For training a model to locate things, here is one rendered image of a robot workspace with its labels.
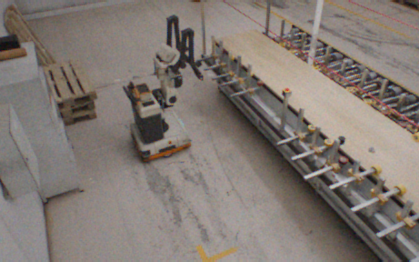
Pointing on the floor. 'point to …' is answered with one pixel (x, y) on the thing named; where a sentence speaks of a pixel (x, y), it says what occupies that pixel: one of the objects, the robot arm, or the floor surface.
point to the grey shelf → (35, 117)
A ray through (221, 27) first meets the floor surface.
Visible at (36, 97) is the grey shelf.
